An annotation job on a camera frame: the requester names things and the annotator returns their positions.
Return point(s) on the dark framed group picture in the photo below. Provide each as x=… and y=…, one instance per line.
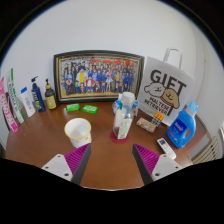
x=100, y=76

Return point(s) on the pink and white tube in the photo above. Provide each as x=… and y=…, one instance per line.
x=8, y=110

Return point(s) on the small green box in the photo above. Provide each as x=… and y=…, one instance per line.
x=72, y=107
x=89, y=108

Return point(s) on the white paper gift bag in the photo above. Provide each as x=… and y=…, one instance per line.
x=163, y=90

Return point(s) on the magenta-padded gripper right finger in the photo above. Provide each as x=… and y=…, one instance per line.
x=146, y=159

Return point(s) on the flat round red coaster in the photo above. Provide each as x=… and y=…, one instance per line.
x=115, y=139

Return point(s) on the clear plastic drink bottle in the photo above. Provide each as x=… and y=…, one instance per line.
x=121, y=123

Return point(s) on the white radiator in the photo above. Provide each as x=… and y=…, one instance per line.
x=208, y=151

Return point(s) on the white bottle with blue cap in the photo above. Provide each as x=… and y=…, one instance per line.
x=27, y=101

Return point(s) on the white cup with yellow rim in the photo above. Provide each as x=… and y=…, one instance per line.
x=78, y=131

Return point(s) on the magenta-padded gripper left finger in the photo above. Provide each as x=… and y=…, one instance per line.
x=76, y=159

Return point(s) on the colourful puzzle cube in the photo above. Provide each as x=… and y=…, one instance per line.
x=158, y=119

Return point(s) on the white remote control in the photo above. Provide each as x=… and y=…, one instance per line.
x=166, y=147

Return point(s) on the blue detergent bottle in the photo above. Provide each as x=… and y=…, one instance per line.
x=181, y=128

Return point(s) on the dark amber pump bottle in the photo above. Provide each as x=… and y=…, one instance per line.
x=50, y=96

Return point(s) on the dark blue pump bottle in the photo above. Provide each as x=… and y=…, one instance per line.
x=37, y=96

